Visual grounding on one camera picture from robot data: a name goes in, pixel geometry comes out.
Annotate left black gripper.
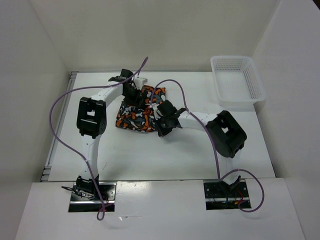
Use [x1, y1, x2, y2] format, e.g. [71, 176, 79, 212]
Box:
[122, 85, 147, 110]

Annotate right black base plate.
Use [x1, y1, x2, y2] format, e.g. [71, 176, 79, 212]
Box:
[203, 180, 252, 211]

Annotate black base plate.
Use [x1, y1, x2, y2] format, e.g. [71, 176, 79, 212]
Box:
[203, 180, 252, 211]
[68, 182, 117, 213]

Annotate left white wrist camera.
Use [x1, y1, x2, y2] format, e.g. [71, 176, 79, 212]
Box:
[133, 77, 148, 89]

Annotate orange camouflage shorts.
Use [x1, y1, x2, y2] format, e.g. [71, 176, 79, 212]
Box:
[115, 85, 166, 133]

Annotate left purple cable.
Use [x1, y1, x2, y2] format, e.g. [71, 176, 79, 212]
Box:
[49, 56, 149, 221]

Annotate purple cable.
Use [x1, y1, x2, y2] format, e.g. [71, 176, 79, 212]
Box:
[149, 79, 265, 213]
[49, 56, 149, 221]

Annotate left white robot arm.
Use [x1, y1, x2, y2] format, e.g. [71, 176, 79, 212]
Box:
[74, 69, 148, 200]

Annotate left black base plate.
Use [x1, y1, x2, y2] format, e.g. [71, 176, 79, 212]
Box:
[68, 182, 117, 213]

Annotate white plastic basket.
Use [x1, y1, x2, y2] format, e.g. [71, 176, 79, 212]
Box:
[210, 55, 266, 107]

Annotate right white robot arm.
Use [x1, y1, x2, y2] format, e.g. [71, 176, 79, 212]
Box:
[153, 100, 247, 197]

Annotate aluminium table edge rail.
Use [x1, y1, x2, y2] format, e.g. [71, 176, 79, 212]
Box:
[40, 71, 78, 182]

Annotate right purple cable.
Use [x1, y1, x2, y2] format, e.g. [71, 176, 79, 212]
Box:
[149, 79, 265, 213]

